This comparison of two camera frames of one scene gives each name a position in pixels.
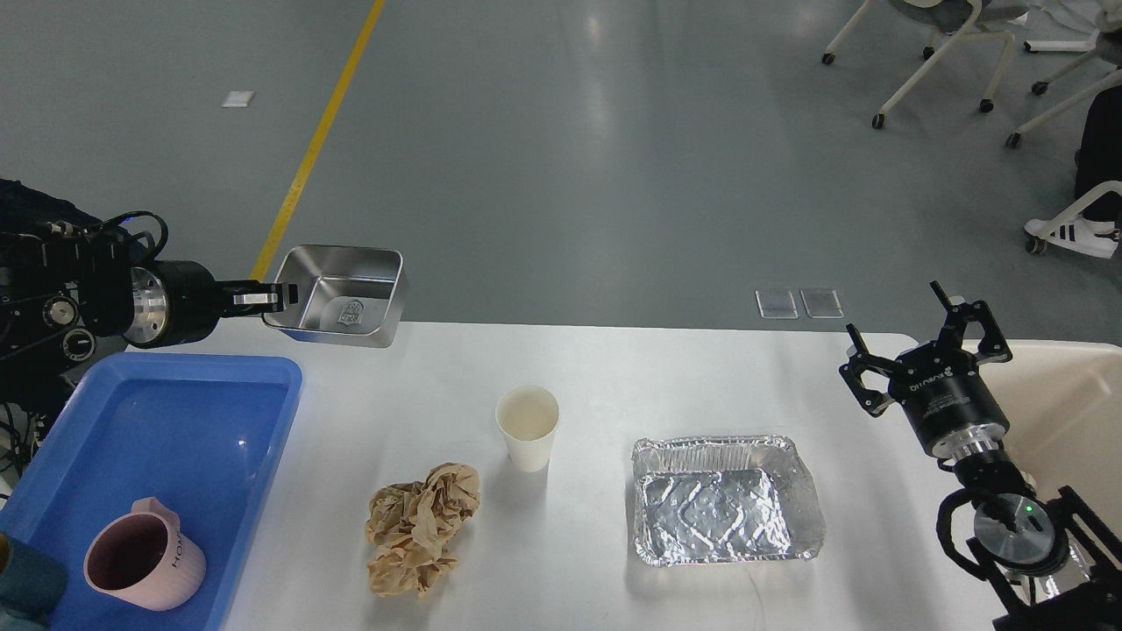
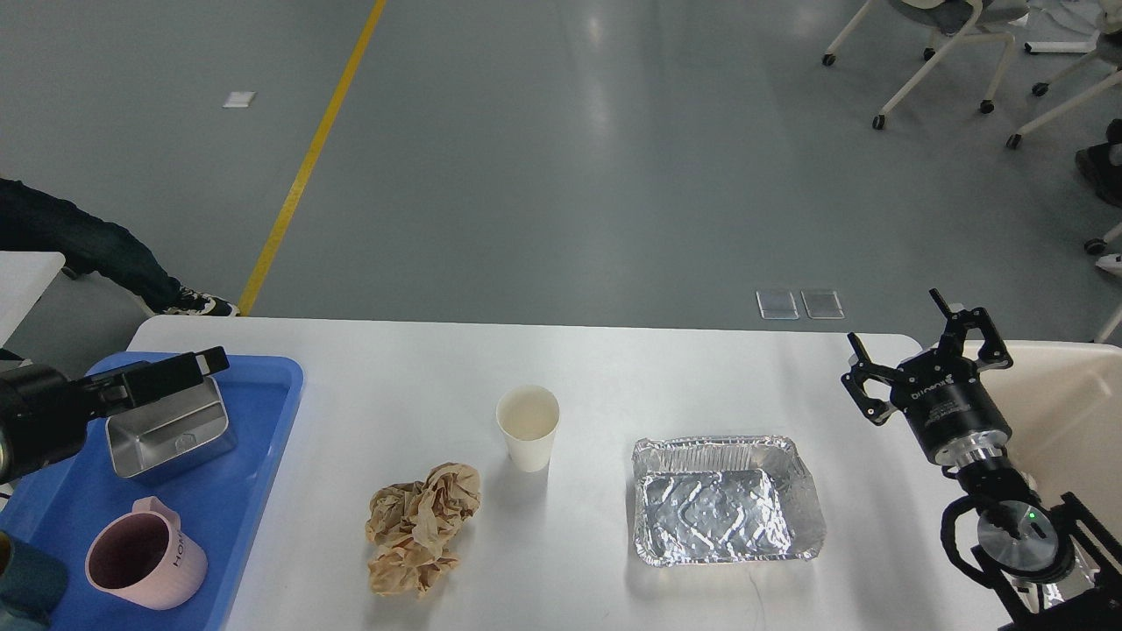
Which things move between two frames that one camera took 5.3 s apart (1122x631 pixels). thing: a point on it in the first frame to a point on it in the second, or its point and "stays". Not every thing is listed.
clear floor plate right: [822, 303] stays
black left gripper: [176, 302] to [44, 414]
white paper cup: [528, 416] stays
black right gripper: [942, 392] stays
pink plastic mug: [144, 558] stays
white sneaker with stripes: [1075, 232] to [1111, 262]
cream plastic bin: [1063, 403] stays
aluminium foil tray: [723, 499] stays
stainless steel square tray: [348, 296] to [169, 433]
